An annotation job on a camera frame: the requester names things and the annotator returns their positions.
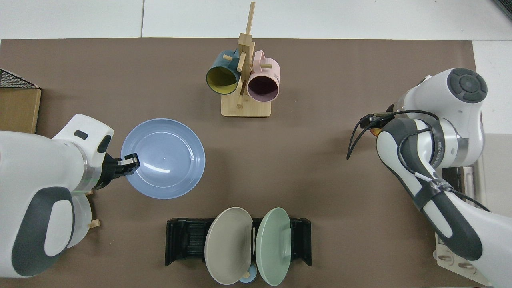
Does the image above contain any wooden cup stand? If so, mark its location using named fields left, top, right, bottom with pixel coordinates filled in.
left=221, top=2, right=272, bottom=118

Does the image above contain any dark grey slanted bar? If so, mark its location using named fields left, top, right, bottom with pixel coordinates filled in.
left=494, top=0, right=512, bottom=20

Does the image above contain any dark teal mug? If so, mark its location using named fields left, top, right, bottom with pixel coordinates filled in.
left=206, top=49, right=241, bottom=95

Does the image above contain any black dish rack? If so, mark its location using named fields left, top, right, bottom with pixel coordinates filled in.
left=165, top=218, right=312, bottom=266

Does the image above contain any beige plate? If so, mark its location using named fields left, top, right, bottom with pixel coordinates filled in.
left=204, top=207, right=254, bottom=285

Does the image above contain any brown table cloth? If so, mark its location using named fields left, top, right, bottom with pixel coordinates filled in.
left=0, top=38, right=480, bottom=288

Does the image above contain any white grey plate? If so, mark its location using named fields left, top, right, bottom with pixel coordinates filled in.
left=67, top=194, right=92, bottom=248

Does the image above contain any wooden plate rack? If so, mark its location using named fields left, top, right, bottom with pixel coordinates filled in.
left=85, top=190, right=100, bottom=229

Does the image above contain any blue plate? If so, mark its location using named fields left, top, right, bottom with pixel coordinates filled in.
left=121, top=118, right=206, bottom=200

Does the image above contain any pale toaster oven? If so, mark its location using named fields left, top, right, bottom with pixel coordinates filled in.
left=434, top=134, right=512, bottom=286

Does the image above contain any pink mug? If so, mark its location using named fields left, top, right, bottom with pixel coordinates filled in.
left=247, top=50, right=280, bottom=102

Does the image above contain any pale green plate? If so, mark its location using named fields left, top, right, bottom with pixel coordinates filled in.
left=256, top=207, right=292, bottom=286

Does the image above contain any wire basket with wooden floor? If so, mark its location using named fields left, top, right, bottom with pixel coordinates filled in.
left=0, top=68, right=42, bottom=134

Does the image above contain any small blue round thing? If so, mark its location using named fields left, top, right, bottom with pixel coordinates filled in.
left=239, top=264, right=257, bottom=284

